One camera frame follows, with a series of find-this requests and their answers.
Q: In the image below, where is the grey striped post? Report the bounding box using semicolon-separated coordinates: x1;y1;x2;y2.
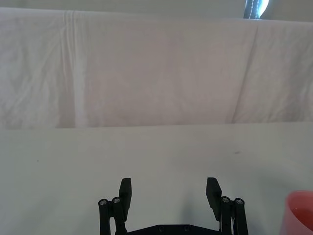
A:
243;0;270;20

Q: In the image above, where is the white curtain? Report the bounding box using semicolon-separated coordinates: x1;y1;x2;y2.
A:
0;7;313;130

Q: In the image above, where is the white table cloth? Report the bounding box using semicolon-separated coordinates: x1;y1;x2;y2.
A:
0;121;313;235

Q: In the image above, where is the pink plastic cup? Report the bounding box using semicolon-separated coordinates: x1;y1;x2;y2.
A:
279;190;313;235

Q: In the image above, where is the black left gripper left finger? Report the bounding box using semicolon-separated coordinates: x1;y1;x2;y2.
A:
98;178;133;235

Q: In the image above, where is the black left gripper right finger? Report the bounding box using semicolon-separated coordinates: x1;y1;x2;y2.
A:
206;177;249;235

